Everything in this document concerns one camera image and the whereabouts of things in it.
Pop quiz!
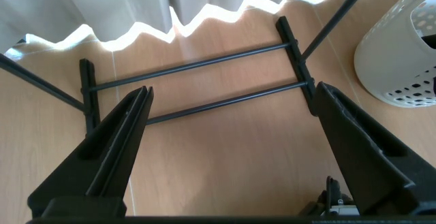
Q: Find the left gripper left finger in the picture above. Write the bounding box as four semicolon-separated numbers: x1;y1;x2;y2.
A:
27;86;155;218

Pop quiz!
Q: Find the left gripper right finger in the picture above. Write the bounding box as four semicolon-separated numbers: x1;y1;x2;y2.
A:
312;82;436;217

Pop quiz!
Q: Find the black clothes rack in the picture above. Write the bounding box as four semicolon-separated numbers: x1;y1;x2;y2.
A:
0;0;377;136

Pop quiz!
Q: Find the white laundry basket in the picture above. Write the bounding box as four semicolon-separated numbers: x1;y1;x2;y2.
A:
353;0;436;108

